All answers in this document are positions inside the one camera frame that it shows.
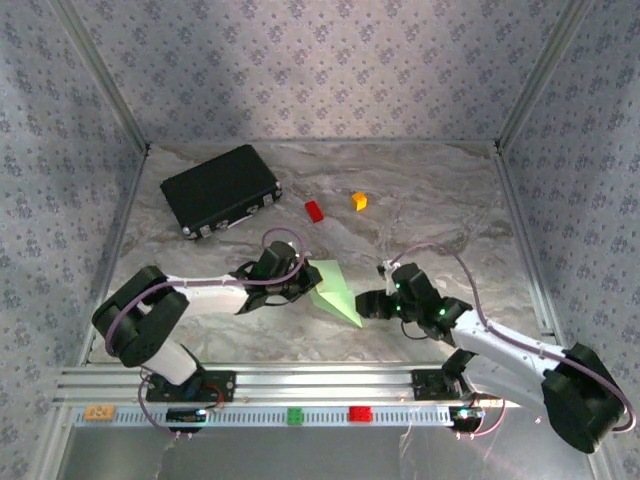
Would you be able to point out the light green paper sheet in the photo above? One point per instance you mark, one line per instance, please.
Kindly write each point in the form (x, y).
(332, 295)

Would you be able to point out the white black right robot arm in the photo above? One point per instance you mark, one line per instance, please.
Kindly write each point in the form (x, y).
(500, 345)

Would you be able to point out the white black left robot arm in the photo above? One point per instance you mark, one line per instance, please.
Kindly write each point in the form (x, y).
(210, 297)

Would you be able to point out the red oblong block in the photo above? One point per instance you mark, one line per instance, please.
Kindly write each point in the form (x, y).
(314, 210)

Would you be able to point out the yellow orange cube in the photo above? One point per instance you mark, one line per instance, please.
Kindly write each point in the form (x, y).
(359, 201)

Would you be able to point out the black right controller board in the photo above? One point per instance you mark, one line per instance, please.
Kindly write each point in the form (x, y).
(466, 415)

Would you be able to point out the black controller board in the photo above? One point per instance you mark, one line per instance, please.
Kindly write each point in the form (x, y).
(466, 415)
(185, 416)

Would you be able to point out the red studded toy brick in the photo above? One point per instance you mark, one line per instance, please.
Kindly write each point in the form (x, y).
(360, 414)

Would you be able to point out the black hard case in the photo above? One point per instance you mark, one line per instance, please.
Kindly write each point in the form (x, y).
(215, 187)

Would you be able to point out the green toy brick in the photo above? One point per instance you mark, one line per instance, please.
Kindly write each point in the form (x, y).
(295, 416)

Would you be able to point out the black left controller board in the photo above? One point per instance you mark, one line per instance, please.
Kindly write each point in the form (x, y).
(185, 416)

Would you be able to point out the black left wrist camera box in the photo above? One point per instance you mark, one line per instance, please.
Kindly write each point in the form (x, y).
(276, 259)

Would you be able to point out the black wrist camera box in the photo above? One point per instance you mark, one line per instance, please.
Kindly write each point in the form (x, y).
(276, 259)
(412, 285)

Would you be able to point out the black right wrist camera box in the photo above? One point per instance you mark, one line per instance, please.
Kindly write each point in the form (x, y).
(412, 285)

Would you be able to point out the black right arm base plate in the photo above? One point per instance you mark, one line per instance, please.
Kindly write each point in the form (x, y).
(430, 384)

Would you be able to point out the aluminium mounting rail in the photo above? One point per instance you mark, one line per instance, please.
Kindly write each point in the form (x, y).
(325, 382)

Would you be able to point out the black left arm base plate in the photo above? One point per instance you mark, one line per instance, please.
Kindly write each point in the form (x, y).
(220, 387)

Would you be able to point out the aluminium table edge rail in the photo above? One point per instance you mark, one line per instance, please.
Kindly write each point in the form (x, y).
(520, 225)
(120, 240)

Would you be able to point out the aluminium frame post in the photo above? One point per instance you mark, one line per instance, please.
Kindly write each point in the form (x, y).
(107, 75)
(540, 75)

